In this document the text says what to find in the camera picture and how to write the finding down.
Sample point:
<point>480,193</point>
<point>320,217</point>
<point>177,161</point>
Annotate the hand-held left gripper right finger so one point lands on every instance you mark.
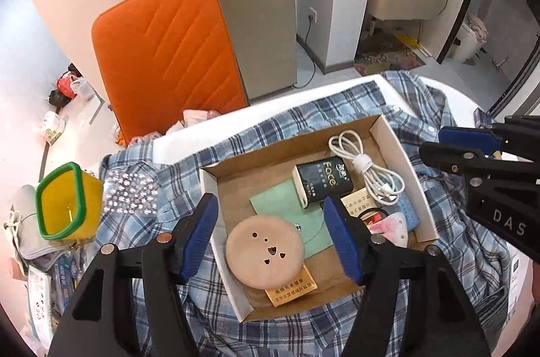
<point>341,239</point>

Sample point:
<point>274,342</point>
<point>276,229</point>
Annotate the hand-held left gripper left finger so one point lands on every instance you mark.
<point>198,239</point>

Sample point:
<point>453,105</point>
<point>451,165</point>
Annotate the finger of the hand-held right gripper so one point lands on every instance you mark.
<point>464,138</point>
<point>455,161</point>

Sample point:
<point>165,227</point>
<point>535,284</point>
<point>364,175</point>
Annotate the red gold cigarette pack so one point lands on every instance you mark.
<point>358,201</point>

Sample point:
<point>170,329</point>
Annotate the pink white packet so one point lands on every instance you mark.
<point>394,230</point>

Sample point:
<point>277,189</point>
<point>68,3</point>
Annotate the black tissue packet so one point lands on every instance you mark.
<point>320,180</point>

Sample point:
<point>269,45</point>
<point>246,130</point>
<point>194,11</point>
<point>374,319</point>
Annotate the shallow cardboard box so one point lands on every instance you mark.
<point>236,188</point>

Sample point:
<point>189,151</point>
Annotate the round beige heart-holed disc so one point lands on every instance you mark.
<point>263,251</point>

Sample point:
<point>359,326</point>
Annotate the green envelope pouch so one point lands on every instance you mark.
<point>287,201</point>

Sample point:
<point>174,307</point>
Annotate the blue plaid shirt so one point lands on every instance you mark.
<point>422,108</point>

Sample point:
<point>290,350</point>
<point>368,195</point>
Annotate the clear sticker sheet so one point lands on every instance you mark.
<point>130,192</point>

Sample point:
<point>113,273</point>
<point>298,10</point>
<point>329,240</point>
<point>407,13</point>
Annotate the patterned floor mat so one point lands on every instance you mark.
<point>388,59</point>

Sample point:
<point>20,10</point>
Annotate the beige towel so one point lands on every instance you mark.
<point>477,27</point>

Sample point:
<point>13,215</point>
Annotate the yellow bin with green rim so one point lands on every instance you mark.
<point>88,205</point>

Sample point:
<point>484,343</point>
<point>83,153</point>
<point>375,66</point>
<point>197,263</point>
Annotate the pink white cloth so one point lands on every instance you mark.
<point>194,120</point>

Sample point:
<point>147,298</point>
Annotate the blue printed packet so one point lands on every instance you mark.
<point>65,277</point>

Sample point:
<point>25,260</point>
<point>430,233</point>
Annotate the grey fabric bag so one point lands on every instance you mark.
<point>38,230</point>

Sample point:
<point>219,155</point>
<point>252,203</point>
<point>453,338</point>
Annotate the white printed packet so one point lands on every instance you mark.
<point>40,293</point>

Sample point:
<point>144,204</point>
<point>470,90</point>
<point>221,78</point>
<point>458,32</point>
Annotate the white green printed bag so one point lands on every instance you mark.
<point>52,127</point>

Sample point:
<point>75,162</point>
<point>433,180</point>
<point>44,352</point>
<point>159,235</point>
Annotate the orange quilted chair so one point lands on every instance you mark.
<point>168,53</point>

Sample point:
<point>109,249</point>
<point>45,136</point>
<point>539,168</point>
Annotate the white plastic bag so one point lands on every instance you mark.
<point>83,89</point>

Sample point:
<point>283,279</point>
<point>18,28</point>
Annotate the black plastic bag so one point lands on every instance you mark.
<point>59,99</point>

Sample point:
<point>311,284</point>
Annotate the red plastic bag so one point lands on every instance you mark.
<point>67,83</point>

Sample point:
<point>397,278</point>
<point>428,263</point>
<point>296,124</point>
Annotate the beige three-door fridge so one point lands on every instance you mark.
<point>253,23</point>

